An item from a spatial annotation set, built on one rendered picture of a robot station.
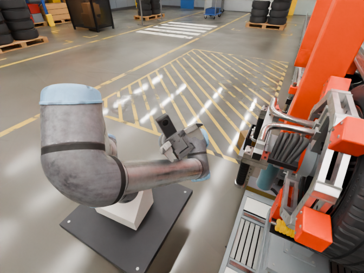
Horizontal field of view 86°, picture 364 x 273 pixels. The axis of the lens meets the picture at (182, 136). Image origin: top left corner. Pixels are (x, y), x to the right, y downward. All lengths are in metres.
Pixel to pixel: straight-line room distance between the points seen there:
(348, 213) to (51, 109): 0.75
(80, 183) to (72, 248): 1.32
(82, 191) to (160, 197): 0.99
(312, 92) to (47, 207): 2.03
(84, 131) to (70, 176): 0.08
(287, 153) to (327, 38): 0.64
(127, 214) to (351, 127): 1.06
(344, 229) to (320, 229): 0.05
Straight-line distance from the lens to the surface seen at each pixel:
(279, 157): 0.71
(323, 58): 1.20
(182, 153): 0.66
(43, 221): 1.94
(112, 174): 0.43
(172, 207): 1.33
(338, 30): 1.18
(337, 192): 0.71
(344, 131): 0.64
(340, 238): 0.76
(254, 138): 1.12
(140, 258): 1.22
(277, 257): 1.39
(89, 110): 0.43
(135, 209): 1.20
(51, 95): 0.45
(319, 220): 0.74
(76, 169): 0.40
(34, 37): 7.47
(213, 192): 1.78
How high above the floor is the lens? 1.43
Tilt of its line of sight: 39 degrees down
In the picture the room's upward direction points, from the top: straight up
